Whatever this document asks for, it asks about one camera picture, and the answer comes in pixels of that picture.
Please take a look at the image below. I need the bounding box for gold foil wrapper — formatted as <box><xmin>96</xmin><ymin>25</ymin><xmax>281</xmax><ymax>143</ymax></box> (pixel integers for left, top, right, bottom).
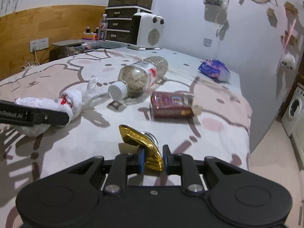
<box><xmin>119</xmin><ymin>125</ymin><xmax>164</xmax><ymax>172</ymax></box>

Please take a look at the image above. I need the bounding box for red cigarette box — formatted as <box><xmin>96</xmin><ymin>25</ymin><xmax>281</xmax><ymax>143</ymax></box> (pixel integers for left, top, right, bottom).
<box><xmin>150</xmin><ymin>92</ymin><xmax>195</xmax><ymax>119</ymax></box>

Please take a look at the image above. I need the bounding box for white plastic bag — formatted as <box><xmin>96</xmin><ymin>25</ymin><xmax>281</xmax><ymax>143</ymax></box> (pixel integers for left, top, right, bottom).
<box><xmin>14</xmin><ymin>74</ymin><xmax>98</xmax><ymax>138</ymax></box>

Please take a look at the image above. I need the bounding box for clear plastic bottle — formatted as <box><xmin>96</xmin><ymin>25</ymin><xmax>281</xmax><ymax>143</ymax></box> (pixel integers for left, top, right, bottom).
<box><xmin>108</xmin><ymin>56</ymin><xmax>169</xmax><ymax>101</ymax></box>

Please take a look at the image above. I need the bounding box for pink cartoon blanket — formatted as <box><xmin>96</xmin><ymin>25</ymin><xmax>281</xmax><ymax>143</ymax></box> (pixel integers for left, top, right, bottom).
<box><xmin>1</xmin><ymin>49</ymin><xmax>252</xmax><ymax>227</ymax></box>

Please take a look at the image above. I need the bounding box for white bed platform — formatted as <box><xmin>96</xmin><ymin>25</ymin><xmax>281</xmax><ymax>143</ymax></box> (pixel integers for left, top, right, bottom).
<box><xmin>99</xmin><ymin>40</ymin><xmax>253</xmax><ymax>152</ymax></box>

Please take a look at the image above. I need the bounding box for purple tissue pack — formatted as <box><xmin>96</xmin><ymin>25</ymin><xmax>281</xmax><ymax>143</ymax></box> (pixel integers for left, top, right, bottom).
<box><xmin>198</xmin><ymin>59</ymin><xmax>231</xmax><ymax>82</ymax></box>

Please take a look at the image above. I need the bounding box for white space heater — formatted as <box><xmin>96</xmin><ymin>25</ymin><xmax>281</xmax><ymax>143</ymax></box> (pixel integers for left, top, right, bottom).
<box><xmin>128</xmin><ymin>12</ymin><xmax>165</xmax><ymax>51</ymax></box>

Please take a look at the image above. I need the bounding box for upright water bottle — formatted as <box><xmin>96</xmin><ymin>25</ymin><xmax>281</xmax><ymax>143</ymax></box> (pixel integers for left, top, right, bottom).
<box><xmin>97</xmin><ymin>13</ymin><xmax>108</xmax><ymax>41</ymax></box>

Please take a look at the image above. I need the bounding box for white washing machine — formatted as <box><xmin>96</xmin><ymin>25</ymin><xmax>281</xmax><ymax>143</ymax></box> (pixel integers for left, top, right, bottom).
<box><xmin>281</xmin><ymin>83</ymin><xmax>303</xmax><ymax>137</ymax></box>

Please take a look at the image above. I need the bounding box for black drawer organizer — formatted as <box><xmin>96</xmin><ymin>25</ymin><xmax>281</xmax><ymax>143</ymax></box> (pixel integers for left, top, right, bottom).
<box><xmin>105</xmin><ymin>6</ymin><xmax>152</xmax><ymax>44</ymax></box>

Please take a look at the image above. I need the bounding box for white wall socket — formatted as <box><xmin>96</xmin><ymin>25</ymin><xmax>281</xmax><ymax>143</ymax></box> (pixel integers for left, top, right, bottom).
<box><xmin>29</xmin><ymin>38</ymin><xmax>49</xmax><ymax>52</ymax></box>

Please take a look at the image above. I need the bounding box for white plush wall toy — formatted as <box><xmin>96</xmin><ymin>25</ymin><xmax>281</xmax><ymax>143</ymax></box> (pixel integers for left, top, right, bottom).
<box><xmin>281</xmin><ymin>53</ymin><xmax>296</xmax><ymax>70</ymax></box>

